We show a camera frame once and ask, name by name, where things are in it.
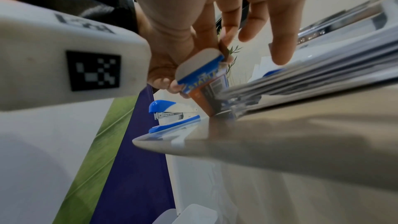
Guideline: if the person's right hand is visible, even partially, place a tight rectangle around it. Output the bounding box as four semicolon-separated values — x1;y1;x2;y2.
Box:
127;0;312;99

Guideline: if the blue staples box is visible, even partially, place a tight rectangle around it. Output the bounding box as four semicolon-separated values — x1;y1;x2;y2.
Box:
175;48;232;118

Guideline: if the stack of printed papers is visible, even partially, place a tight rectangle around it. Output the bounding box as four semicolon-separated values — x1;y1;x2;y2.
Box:
216;0;398;118

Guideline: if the white paper bin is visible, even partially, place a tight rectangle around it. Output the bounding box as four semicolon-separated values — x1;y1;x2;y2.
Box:
154;203;219;224

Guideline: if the green potted plant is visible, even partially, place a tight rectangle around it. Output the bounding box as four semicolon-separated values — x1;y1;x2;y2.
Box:
226;45;243;74

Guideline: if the green leaf print mat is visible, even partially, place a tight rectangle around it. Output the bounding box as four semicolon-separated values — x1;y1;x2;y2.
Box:
52;94;140;224

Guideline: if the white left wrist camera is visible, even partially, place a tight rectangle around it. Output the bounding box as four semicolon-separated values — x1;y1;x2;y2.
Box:
0;0;153;112

